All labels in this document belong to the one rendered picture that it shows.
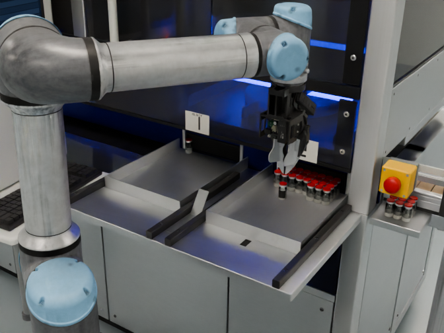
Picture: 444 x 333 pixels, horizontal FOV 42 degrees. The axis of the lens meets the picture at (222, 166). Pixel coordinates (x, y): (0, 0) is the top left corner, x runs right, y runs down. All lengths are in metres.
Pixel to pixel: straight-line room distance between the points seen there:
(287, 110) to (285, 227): 0.37
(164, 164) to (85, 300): 0.81
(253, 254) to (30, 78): 0.68
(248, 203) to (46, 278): 0.66
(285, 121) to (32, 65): 0.52
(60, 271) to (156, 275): 1.04
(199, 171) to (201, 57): 0.82
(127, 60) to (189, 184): 0.80
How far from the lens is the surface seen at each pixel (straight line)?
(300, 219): 1.49
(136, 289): 2.19
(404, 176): 1.45
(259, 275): 1.27
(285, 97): 1.18
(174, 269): 2.01
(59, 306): 1.02
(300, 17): 1.14
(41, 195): 1.08
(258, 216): 1.48
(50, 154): 1.05
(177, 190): 1.60
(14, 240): 1.62
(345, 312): 1.72
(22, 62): 0.89
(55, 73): 0.87
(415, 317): 2.69
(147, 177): 1.68
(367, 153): 1.47
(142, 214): 1.50
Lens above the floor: 1.62
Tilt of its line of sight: 25 degrees down
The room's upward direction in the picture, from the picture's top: 1 degrees clockwise
